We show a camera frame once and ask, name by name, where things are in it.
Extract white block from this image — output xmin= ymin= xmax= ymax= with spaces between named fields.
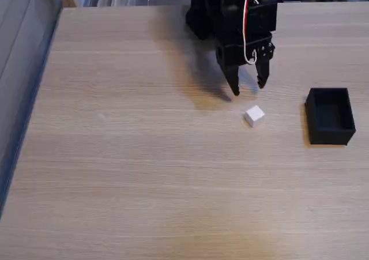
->
xmin=243 ymin=104 xmax=266 ymax=128

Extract black open box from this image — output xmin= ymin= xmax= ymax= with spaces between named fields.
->
xmin=304 ymin=87 xmax=357 ymax=146

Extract white and red cable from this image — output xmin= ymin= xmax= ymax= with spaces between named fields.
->
xmin=242 ymin=0 xmax=260 ymax=65

